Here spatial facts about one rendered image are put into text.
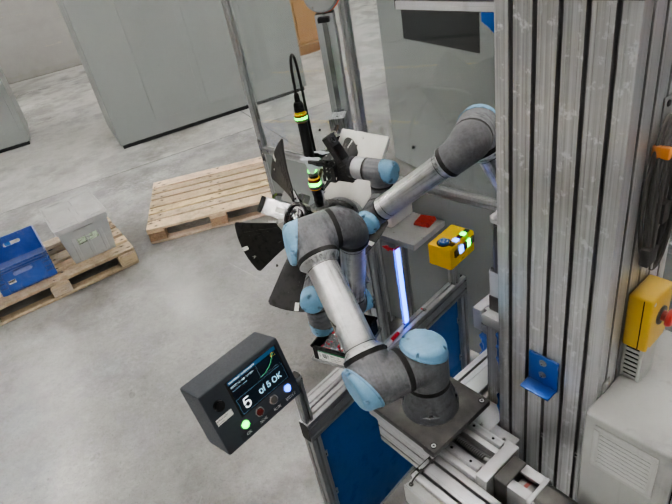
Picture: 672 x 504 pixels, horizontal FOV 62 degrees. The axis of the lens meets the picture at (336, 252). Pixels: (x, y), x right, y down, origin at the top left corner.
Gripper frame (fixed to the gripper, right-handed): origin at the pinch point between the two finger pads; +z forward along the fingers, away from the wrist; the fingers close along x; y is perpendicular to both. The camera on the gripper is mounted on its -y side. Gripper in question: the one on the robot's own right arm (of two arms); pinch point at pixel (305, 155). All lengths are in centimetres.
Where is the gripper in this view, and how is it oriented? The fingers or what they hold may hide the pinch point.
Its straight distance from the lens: 198.6
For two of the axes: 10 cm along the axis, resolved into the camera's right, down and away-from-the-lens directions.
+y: 1.5, 8.3, 5.4
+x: 5.4, -5.3, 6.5
